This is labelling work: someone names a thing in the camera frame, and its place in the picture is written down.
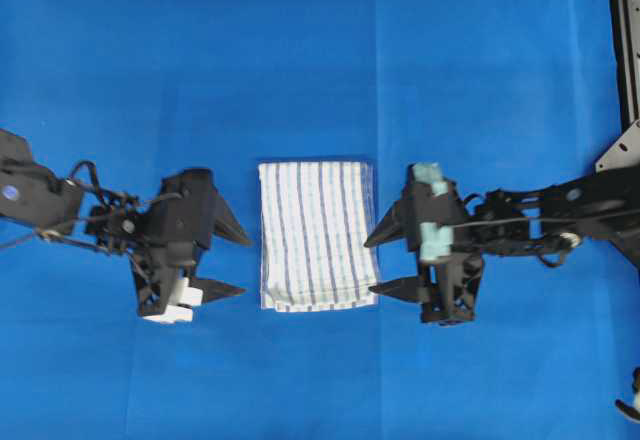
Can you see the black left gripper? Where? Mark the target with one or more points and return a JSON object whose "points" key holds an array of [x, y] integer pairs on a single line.
{"points": [[174, 234]]}

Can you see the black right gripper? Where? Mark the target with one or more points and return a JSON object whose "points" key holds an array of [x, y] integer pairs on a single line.
{"points": [[448, 278]]}

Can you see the white blue striped towel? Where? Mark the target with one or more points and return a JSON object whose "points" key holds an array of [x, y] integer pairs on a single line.
{"points": [[315, 219]]}

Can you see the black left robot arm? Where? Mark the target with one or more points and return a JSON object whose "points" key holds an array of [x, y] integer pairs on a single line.
{"points": [[67, 210]]}

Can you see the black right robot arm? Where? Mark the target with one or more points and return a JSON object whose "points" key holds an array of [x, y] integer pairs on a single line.
{"points": [[548, 224]]}

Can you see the black white clamp tool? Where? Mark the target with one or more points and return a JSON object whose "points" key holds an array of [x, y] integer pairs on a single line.
{"points": [[630, 410]]}

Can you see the black mounting rail frame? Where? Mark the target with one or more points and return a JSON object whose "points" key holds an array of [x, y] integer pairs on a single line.
{"points": [[624, 151]]}

